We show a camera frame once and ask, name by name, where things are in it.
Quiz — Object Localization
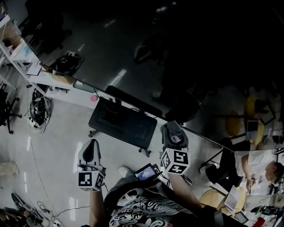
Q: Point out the person's right forearm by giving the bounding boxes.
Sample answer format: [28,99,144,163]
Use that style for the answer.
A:
[167,174,203,209]

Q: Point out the round wooden table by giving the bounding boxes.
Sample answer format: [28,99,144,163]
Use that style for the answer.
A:
[198,185,247,215]

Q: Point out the silver laptop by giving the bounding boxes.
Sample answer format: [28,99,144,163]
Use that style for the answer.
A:
[223,185,242,211]

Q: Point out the person's left forearm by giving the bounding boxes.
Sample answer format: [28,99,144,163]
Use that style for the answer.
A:
[89,189,105,227]

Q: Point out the grey and purple cloth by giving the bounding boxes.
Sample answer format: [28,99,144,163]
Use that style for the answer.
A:
[166,121,184,144]

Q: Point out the black office chair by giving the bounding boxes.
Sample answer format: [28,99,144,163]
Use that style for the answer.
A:
[0,85,23,135]

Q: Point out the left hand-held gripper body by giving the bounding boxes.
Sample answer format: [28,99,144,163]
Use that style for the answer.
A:
[76,163,107,192]

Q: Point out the person's grey trouser leg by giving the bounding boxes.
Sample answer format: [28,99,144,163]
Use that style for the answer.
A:
[106,175,142,197]

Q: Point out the black tablet with stand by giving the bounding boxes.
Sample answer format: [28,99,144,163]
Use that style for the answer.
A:
[234,211,249,224]

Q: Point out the cardboard box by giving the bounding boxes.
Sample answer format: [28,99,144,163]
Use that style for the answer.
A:
[41,64,74,85]

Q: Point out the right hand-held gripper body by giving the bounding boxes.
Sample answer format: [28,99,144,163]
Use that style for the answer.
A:
[160,143,191,176]

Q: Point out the person's black patterned shirt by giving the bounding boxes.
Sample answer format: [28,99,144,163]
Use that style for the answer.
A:
[103,181,245,227]

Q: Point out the green tinted panel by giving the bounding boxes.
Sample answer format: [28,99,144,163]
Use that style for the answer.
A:
[72,80,95,93]

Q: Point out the small black chest monitor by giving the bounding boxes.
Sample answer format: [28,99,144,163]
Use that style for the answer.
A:
[135,163,160,181]

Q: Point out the white metal shelf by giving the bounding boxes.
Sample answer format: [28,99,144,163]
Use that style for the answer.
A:
[0,13,100,110]

